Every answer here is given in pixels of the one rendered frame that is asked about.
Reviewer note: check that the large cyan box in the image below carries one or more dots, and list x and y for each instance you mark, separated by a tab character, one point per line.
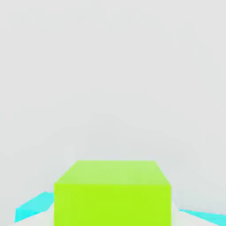
31	205

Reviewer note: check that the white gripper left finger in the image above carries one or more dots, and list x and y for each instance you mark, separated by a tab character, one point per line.
40	219

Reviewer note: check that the small lime green cube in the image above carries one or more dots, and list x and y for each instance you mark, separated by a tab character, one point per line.
113	203

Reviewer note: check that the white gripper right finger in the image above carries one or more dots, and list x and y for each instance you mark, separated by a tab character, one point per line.
183	219

